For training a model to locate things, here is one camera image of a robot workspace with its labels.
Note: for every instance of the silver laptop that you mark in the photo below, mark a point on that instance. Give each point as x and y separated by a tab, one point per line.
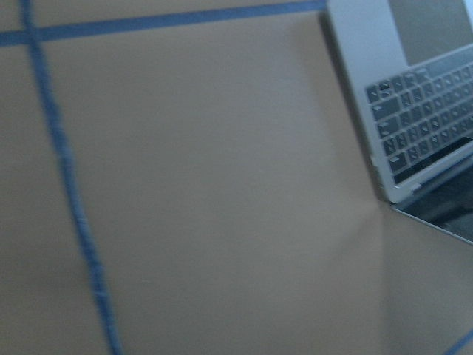
406	68

